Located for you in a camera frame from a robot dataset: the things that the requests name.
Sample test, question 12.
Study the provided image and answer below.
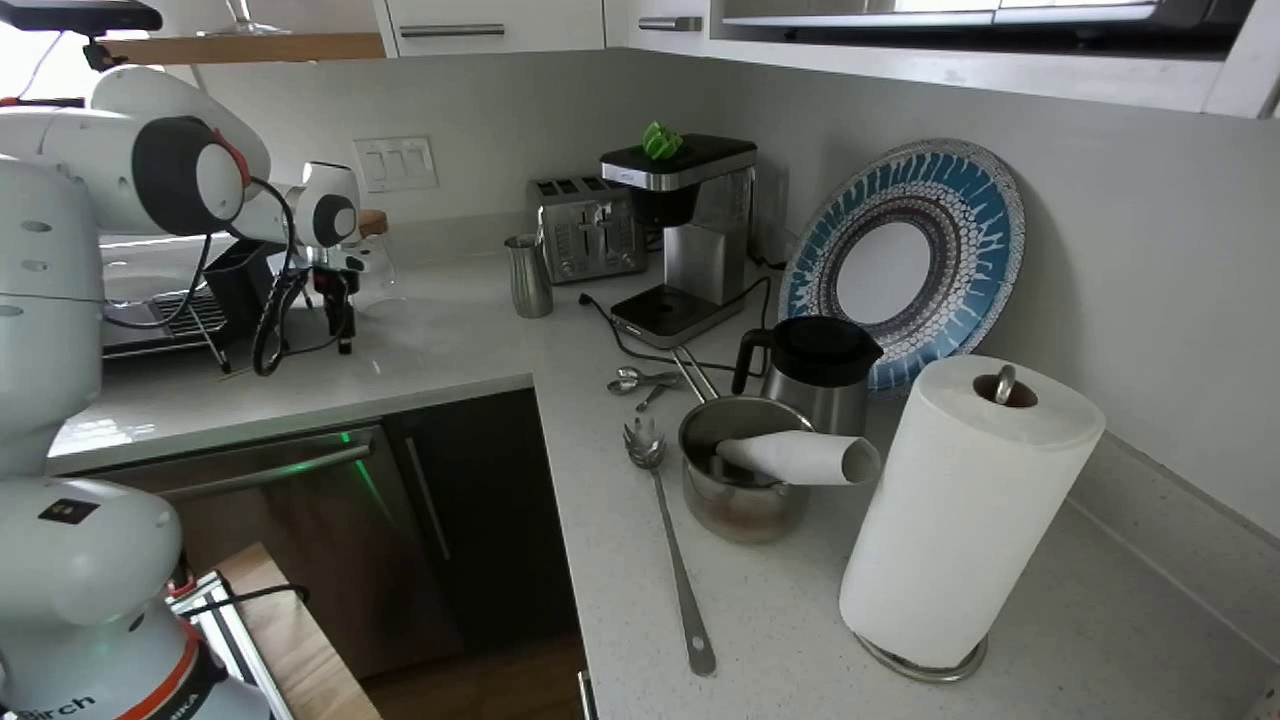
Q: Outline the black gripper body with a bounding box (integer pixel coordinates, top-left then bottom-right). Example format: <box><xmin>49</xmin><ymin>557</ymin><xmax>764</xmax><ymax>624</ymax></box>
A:
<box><xmin>312</xmin><ymin>247</ymin><xmax>364</xmax><ymax>308</ymax></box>

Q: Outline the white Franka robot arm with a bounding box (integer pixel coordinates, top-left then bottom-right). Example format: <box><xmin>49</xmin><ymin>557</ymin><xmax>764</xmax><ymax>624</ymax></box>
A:
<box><xmin>0</xmin><ymin>65</ymin><xmax>277</xmax><ymax>720</ymax></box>

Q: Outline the silver metal cup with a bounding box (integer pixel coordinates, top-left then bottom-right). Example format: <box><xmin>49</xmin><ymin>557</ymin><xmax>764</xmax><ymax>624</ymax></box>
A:
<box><xmin>504</xmin><ymin>238</ymin><xmax>553</xmax><ymax>321</ymax></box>

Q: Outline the dark drawer cabinet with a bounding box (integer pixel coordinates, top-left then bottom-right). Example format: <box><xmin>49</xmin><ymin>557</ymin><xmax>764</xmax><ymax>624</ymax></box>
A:
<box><xmin>94</xmin><ymin>388</ymin><xmax>577</xmax><ymax>681</ymax></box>

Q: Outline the silver toaster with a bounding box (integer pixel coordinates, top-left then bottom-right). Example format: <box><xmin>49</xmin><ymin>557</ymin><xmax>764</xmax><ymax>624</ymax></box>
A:
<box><xmin>527</xmin><ymin>175</ymin><xmax>647</xmax><ymax>286</ymax></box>

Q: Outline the small metal utensil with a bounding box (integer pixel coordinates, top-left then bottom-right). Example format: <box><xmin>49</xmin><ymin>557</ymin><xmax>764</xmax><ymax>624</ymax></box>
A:
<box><xmin>609</xmin><ymin>364</ymin><xmax>683</xmax><ymax>413</ymax></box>

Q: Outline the long steel slotted spoon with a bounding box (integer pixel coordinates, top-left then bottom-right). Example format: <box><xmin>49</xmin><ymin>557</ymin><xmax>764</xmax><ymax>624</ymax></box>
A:
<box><xmin>622</xmin><ymin>417</ymin><xmax>715</xmax><ymax>677</ymax></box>

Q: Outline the black silver coffee machine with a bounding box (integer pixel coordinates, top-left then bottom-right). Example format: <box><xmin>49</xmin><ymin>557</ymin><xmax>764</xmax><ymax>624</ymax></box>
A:
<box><xmin>600</xmin><ymin>137</ymin><xmax>754</xmax><ymax>350</ymax></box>

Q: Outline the steel pot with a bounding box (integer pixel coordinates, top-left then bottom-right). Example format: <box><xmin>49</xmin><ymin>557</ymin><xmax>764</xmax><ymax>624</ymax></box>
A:
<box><xmin>674</xmin><ymin>395</ymin><xmax>806</xmax><ymax>544</ymax></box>

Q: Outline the blue white decorative plate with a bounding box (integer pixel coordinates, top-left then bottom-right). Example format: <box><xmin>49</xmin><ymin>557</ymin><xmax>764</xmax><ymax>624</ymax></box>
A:
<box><xmin>774</xmin><ymin>139</ymin><xmax>1024</xmax><ymax>391</ymax></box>

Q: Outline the paper towel roll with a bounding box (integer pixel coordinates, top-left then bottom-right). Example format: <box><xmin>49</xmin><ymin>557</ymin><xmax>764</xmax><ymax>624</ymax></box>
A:
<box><xmin>839</xmin><ymin>358</ymin><xmax>1102</xmax><ymax>684</ymax></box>

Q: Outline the wall outlet plate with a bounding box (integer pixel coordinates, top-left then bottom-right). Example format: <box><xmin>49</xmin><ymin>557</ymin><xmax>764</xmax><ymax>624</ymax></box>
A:
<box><xmin>354</xmin><ymin>137</ymin><xmax>437</xmax><ymax>191</ymax></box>

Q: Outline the silver cabinet handle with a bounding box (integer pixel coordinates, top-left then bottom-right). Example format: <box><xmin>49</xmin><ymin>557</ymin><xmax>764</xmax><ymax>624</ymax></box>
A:
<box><xmin>399</xmin><ymin>22</ymin><xmax>509</xmax><ymax>42</ymax></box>

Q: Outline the black camera on stand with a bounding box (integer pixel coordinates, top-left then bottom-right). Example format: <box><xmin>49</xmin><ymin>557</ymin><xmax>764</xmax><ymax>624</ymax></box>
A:
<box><xmin>0</xmin><ymin>0</ymin><xmax>162</xmax><ymax>72</ymax></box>

